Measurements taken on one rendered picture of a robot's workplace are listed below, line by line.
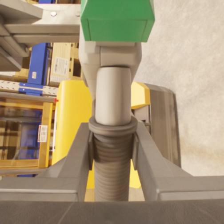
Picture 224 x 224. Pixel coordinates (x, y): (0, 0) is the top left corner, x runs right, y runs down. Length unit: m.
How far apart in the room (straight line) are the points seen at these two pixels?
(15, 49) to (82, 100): 1.04
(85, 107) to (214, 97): 0.89
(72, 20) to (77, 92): 1.10
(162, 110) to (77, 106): 0.66
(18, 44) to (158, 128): 1.11
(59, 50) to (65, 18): 1.86
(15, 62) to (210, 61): 1.19
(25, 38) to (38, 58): 1.80
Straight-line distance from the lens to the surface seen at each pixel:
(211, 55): 1.30
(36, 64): 1.98
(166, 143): 1.27
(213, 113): 1.20
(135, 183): 1.24
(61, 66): 1.95
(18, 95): 1.61
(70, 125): 1.21
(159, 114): 1.25
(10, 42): 0.22
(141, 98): 1.22
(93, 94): 0.18
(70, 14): 0.18
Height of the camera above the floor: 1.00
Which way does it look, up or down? 24 degrees down
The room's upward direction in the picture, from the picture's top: 85 degrees counter-clockwise
